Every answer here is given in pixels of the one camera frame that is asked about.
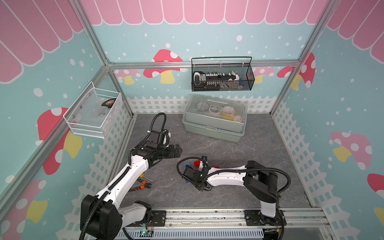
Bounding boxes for blue red lego assembly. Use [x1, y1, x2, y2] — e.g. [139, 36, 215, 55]
[185, 161, 220, 170]

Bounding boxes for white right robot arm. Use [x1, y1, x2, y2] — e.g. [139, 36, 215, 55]
[177, 158, 292, 227]

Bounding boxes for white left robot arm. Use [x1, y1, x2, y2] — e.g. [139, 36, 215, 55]
[78, 145, 182, 240]

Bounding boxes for green plastic storage box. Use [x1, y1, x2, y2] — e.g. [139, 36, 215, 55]
[183, 95, 248, 143]

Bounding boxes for yellow handled screwdriver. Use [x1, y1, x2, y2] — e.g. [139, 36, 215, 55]
[140, 174, 154, 183]

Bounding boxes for orange handled pliers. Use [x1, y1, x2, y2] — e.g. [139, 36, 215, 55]
[129, 179, 152, 192]

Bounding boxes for white wire mesh basket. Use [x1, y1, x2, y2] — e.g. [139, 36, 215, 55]
[63, 82, 123, 139]

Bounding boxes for black wire mesh basket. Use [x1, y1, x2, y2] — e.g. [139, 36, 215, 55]
[191, 57, 255, 92]

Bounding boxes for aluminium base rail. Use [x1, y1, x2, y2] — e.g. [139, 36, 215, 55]
[153, 208, 330, 230]

